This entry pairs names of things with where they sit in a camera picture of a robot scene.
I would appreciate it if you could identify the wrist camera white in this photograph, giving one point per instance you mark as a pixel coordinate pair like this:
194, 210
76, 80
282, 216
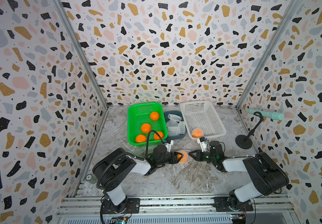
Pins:
203, 142
168, 143

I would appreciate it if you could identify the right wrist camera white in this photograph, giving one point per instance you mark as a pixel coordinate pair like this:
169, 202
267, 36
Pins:
203, 142

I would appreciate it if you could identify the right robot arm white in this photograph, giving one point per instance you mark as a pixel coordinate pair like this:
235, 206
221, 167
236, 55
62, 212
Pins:
266, 176

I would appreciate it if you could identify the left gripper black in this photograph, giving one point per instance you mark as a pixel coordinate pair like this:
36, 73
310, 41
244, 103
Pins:
178, 155

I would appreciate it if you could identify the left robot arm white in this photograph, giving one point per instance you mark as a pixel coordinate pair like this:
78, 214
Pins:
113, 169

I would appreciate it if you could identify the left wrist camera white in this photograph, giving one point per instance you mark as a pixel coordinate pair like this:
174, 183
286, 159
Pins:
168, 143

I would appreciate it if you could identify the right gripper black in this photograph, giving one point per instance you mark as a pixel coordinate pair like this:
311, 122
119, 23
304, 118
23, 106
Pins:
199, 156

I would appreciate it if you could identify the white foam net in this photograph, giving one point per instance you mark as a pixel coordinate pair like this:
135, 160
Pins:
182, 127
185, 156
174, 117
171, 123

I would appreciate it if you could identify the dark teal plastic bin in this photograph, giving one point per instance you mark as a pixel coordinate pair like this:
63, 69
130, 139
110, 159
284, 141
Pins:
166, 119

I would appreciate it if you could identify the green patterned tape roll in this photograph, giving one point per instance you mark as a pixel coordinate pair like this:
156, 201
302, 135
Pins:
90, 178

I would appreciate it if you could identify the black microphone stand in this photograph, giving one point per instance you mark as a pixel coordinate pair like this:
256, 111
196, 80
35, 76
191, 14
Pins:
244, 141

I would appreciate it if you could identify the white plastic mesh basket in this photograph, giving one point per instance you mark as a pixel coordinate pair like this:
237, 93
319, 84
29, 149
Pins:
203, 116

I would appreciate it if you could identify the green plastic mesh basket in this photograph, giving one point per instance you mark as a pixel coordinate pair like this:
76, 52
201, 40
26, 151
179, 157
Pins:
139, 114

